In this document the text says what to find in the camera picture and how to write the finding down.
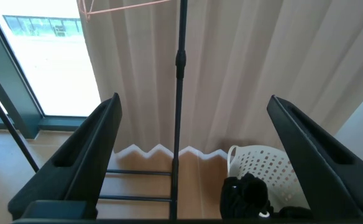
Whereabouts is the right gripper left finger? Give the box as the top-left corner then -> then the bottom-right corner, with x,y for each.
7,92 -> 122,220

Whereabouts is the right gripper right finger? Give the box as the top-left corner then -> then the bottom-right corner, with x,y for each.
267,95 -> 363,219

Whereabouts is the black garment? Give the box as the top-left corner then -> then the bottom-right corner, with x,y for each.
220,172 -> 313,219

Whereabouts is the pink clothes hanger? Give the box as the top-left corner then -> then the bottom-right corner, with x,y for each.
76,0 -> 92,21
85,0 -> 172,22

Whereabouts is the white laundry basket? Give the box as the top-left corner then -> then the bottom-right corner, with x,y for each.
227,144 -> 311,216

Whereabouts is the black clothes rack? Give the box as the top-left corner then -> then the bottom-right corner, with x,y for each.
0,0 -> 188,220

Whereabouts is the window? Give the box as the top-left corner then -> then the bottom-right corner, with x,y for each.
0,0 -> 101,139

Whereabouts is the beige curtain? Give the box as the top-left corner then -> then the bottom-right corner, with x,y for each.
77,0 -> 363,156

